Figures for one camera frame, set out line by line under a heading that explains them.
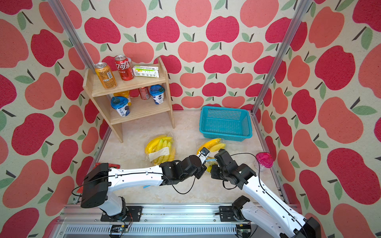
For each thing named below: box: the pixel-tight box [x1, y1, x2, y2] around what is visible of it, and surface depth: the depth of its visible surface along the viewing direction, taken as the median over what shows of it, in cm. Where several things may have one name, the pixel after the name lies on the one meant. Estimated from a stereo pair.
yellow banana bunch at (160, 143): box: [144, 135, 176, 166], surface depth 95 cm
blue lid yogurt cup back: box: [149, 84, 166, 105], surface depth 92 cm
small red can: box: [138, 86, 151, 101], surface depth 98 cm
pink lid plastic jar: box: [254, 151, 274, 172], surface depth 84 cm
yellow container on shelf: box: [113, 90, 130, 99], surface depth 90 cm
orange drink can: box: [94, 61, 118, 89], surface depth 68 cm
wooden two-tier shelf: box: [82, 57, 176, 144], surface depth 80 cm
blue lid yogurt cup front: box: [110, 96, 131, 118], surface depth 86 cm
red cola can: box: [114, 54, 134, 82], surface depth 73 cm
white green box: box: [132, 65, 160, 78], surface depth 78 cm
